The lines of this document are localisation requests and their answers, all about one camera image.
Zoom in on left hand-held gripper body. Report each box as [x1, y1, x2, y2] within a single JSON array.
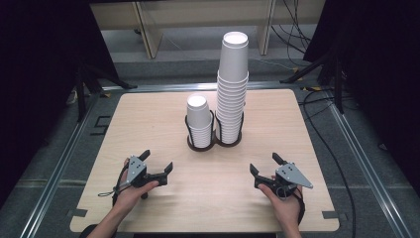
[[125, 155, 168, 190]]

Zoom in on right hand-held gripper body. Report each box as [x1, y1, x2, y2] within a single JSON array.
[[254, 162, 314, 199]]

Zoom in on black wire cup holder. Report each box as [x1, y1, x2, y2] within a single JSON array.
[[184, 109, 246, 153]]

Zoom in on tall stack of white cups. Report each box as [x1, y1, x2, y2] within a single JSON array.
[[215, 31, 250, 145]]

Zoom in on person's left hand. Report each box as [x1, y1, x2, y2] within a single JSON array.
[[113, 158, 160, 212]]

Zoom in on person's right hand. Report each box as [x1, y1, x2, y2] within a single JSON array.
[[257, 182, 304, 230]]

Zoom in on short stack of white cups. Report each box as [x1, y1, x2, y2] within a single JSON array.
[[186, 93, 214, 149]]

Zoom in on black stand legs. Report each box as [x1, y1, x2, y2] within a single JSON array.
[[279, 49, 345, 115], [74, 62, 138, 123]]

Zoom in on beige wooden furniture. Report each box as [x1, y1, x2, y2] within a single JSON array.
[[89, 0, 326, 60]]

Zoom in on black curtain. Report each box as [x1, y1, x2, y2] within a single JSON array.
[[303, 0, 420, 186], [0, 0, 115, 199]]

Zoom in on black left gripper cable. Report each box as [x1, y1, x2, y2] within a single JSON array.
[[111, 163, 131, 207]]

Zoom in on grey lanyard cord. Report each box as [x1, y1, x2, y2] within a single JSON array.
[[97, 184, 128, 198]]

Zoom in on black floor cable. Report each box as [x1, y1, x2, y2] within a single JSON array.
[[298, 88, 357, 238]]

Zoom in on metal floor rail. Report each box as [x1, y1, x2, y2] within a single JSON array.
[[19, 93, 100, 238], [102, 80, 298, 93], [326, 95, 414, 238]]

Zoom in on bundle of black cables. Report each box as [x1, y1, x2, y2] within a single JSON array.
[[270, 0, 313, 56]]

